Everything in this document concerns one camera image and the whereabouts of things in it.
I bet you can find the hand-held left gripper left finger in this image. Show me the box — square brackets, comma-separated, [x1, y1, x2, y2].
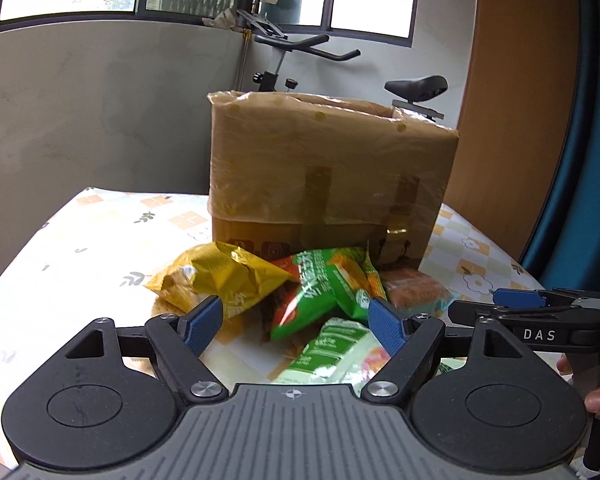
[66, 296, 228, 406]

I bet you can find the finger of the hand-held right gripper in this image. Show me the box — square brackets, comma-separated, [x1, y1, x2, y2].
[447, 299, 515, 330]
[492, 287, 577, 311]

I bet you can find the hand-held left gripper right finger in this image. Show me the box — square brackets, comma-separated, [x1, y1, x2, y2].
[362, 297, 526, 402]

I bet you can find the clear-wrapped brown bread packet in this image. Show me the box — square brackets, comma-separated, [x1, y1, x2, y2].
[380, 267, 453, 318]

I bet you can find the yellow snack packet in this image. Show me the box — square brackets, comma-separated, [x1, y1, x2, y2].
[144, 241, 301, 321]

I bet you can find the green orange snack packet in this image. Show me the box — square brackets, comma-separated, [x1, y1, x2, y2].
[327, 246, 388, 323]

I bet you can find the pale green snack packet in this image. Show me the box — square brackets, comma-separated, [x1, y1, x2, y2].
[272, 317, 396, 387]

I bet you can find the green red snack packet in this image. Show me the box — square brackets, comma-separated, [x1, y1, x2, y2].
[269, 250, 371, 342]

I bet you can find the brown cardboard box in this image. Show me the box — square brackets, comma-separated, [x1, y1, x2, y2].
[207, 89, 460, 272]

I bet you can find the floral checked tablecloth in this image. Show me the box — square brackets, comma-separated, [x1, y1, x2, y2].
[0, 187, 546, 466]

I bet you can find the blue curtain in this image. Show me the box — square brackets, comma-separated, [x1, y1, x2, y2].
[519, 0, 600, 297]

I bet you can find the wooden panel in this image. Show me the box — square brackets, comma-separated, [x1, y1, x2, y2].
[444, 0, 583, 262]

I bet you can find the black exercise bike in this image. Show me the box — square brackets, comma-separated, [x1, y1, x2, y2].
[236, 7, 449, 122]

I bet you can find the crumpled beige paper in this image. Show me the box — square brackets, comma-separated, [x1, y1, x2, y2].
[201, 8, 242, 31]

